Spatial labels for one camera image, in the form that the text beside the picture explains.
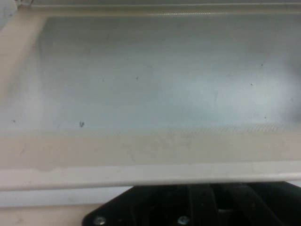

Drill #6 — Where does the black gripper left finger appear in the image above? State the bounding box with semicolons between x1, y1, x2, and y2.
82;184;218;226

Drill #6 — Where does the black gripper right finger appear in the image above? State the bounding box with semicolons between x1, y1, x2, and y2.
213;180;301;226

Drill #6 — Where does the cream glass oven door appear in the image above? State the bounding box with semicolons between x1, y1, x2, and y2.
0;0;301;192

